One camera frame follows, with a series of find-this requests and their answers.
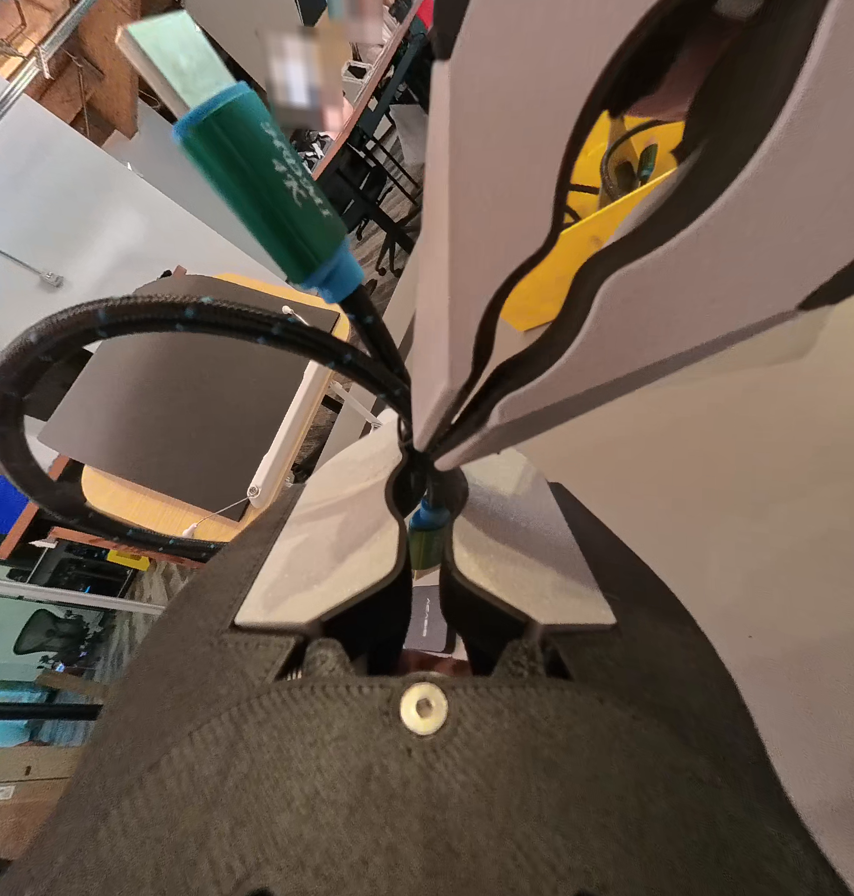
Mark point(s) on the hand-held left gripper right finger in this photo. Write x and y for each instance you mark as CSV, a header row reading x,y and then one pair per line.
x,y
532,553

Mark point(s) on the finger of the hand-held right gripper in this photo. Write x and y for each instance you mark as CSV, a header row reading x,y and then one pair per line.
x,y
735,252
504,154

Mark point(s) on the yellow plastic bin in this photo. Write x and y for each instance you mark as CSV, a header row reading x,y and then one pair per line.
x,y
567,266

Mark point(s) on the black office chair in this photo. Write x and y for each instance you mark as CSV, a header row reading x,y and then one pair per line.
x,y
49,633

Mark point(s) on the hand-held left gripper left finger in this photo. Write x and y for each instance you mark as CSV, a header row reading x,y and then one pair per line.
x,y
322,553

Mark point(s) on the grey panel with wooden rim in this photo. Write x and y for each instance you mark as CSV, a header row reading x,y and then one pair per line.
x,y
175,406

